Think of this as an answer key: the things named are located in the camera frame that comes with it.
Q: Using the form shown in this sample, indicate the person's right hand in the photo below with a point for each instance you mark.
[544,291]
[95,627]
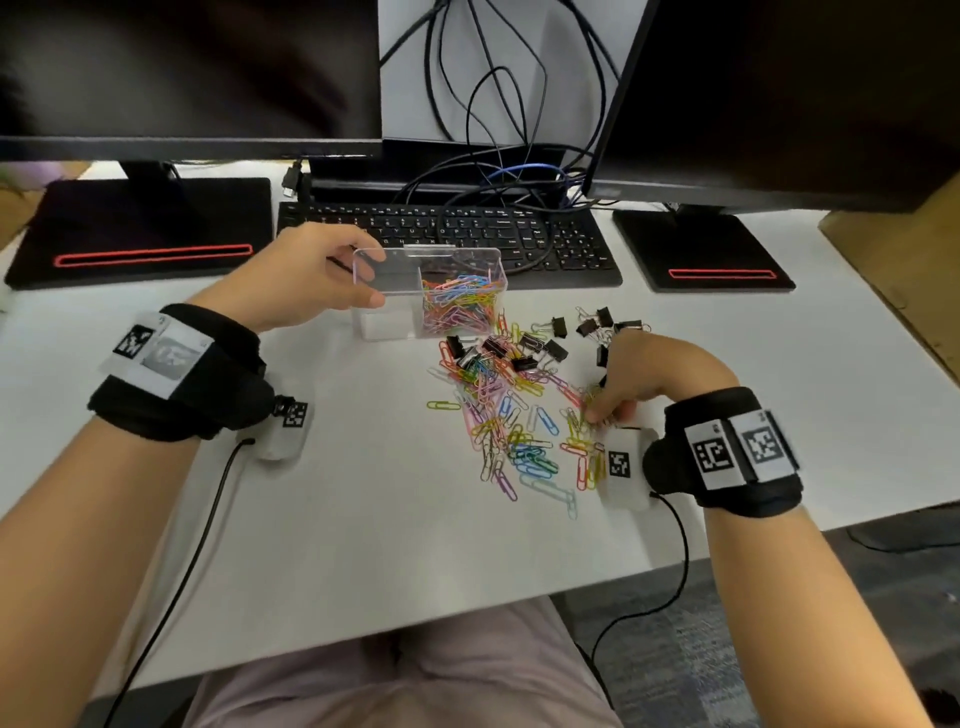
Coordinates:
[652,367]

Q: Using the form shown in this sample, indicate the person's left hand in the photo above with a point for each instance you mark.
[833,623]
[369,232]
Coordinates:
[292,277]

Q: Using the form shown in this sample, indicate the pile of black binder clips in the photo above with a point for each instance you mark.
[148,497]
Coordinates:
[555,349]

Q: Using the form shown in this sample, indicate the clear plastic divided box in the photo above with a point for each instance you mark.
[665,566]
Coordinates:
[382,322]

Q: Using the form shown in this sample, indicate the pile of colourful paper clips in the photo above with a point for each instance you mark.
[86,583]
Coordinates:
[510,420]

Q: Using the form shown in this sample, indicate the heap of sorted paper clips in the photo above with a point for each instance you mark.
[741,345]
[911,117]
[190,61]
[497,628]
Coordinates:
[461,307]

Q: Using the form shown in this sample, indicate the single green paper clip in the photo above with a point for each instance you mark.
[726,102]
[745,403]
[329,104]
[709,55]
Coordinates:
[444,406]

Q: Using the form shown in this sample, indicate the person's right forearm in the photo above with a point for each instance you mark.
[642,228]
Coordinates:
[795,630]

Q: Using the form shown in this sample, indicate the person's left forearm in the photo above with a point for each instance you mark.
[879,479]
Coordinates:
[67,570]

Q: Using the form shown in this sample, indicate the brown cardboard box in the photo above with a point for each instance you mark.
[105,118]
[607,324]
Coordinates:
[15,217]
[907,262]

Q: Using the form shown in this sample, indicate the black usb plug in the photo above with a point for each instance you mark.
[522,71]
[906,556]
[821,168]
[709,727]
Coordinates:
[291,180]

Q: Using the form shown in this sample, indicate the black monitor stand red stripe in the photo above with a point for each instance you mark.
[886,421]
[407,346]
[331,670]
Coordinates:
[150,217]
[697,247]

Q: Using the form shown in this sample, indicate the black keyboard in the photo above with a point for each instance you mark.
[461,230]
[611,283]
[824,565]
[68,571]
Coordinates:
[525,232]

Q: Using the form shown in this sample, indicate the grey desk partition panel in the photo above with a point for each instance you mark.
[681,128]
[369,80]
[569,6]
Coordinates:
[405,105]

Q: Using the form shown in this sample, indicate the black computer monitor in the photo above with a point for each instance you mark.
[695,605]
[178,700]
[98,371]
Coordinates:
[187,60]
[787,90]

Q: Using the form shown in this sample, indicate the lilac cup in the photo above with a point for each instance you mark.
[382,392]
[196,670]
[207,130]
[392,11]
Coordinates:
[30,174]

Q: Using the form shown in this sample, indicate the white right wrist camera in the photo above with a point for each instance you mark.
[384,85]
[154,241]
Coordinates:
[622,491]

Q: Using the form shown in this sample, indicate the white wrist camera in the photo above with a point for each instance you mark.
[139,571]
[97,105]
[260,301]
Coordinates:
[622,491]
[274,446]

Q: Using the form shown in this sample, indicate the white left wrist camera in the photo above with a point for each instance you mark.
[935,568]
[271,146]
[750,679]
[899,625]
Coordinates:
[274,446]

